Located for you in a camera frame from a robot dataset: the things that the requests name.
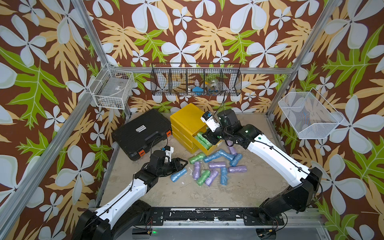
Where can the aluminium frame post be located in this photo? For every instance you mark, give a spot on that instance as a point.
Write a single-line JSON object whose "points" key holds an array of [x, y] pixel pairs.
{"points": [[314, 34]]}

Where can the white mesh basket right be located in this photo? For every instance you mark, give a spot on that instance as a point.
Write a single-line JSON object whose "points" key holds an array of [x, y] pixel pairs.
{"points": [[310, 114]]}

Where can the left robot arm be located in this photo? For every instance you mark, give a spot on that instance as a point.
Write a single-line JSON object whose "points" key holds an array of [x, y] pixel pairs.
{"points": [[127, 209]]}

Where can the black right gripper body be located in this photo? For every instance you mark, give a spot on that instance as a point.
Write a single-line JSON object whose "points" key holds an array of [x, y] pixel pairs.
{"points": [[215, 137]]}

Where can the green trash bag roll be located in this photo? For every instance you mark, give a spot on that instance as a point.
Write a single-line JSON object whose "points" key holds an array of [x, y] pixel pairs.
{"points": [[197, 158], [203, 177], [200, 135], [207, 147]]}

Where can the blue trash bag roll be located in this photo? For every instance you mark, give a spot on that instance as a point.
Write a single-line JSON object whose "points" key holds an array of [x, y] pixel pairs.
{"points": [[236, 160], [212, 157], [224, 176], [176, 176], [226, 155]]}

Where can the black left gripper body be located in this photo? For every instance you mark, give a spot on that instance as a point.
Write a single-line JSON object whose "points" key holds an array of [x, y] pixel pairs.
{"points": [[169, 167]]}

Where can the black tool case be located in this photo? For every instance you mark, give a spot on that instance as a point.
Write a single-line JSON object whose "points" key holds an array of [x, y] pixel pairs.
{"points": [[137, 136]]}

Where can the purple trash bag roll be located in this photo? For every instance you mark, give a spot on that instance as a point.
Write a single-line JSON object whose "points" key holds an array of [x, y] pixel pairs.
{"points": [[238, 169], [217, 165], [197, 170], [213, 174], [232, 150]]}

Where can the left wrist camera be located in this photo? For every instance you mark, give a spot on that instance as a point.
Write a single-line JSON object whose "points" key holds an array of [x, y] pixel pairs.
{"points": [[168, 151]]}

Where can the blue object in basket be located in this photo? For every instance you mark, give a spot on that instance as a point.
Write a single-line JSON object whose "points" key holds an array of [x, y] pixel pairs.
{"points": [[198, 90]]}

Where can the clear jar in basket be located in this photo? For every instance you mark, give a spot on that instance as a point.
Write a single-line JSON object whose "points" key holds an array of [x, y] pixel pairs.
{"points": [[213, 86]]}

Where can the yellow plastic drawer cabinet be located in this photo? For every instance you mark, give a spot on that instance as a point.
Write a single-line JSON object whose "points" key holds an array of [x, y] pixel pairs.
{"points": [[186, 123]]}

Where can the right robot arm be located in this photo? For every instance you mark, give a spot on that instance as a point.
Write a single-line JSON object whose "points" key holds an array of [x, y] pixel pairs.
{"points": [[304, 182]]}

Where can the black wire basket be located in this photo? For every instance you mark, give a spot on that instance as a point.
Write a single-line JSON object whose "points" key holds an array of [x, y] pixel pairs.
{"points": [[180, 78]]}

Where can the yellow top drawer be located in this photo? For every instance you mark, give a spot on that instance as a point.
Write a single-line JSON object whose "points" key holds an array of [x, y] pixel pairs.
{"points": [[210, 148]]}

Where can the white wire basket left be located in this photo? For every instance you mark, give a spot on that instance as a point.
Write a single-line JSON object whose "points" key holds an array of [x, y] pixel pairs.
{"points": [[112, 88]]}

